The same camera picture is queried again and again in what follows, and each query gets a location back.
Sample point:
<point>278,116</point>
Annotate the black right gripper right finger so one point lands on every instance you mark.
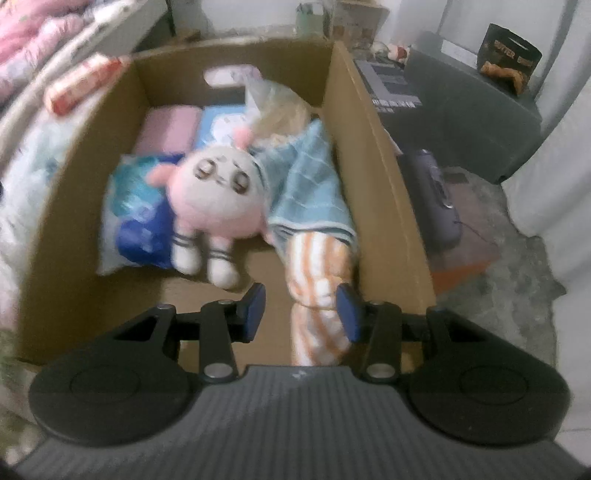
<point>374,330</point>

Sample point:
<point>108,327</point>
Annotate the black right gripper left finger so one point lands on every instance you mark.
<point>223,323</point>

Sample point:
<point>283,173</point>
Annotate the orange white striped towel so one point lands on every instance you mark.
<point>316,264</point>

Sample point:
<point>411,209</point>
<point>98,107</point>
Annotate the blue white wet wipes pack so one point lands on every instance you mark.
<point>136,221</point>

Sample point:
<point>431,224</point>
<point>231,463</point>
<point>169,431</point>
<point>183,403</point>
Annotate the pink white plush doll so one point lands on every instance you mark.
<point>216,196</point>

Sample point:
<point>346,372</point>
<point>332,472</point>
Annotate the dark purple handheld device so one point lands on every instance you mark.
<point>437,217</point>

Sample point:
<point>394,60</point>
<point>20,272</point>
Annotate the light blue striped towel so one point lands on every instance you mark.
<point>302,189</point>

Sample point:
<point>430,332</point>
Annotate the brown cardboard box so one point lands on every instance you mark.
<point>64,304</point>

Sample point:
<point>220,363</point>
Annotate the light blue printed pack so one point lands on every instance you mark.
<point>217,125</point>

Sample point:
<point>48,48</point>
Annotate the clear plastic bag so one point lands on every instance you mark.
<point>273,110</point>

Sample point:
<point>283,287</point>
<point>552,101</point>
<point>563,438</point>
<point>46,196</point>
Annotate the dark grey sofa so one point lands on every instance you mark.
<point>440,103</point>

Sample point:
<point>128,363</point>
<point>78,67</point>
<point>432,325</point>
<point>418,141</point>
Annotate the white rolled fuzzy blanket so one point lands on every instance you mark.
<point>116,31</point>

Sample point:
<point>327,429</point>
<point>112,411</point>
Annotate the red pink tissue pack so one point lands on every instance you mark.
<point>66,92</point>

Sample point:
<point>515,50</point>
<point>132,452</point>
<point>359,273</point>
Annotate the black snack bag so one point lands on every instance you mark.
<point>507,59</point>

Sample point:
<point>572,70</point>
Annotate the grey pink quilt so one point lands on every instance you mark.
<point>32,31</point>

